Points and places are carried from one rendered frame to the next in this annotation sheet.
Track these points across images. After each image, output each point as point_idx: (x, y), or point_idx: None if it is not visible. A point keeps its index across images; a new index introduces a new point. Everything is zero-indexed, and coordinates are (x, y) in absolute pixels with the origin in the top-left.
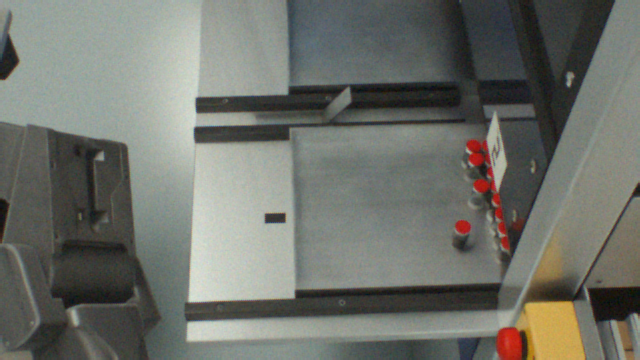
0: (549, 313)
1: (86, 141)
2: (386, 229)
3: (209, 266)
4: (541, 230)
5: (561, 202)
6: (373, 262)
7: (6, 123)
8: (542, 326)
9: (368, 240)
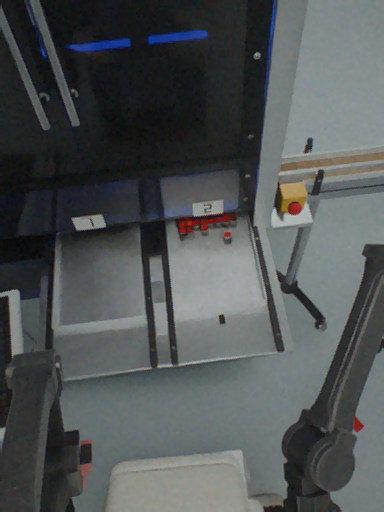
0: (286, 191)
1: (379, 248)
2: (223, 270)
3: (253, 345)
4: (272, 178)
5: (280, 158)
6: (241, 274)
7: (370, 289)
8: (292, 193)
9: (230, 277)
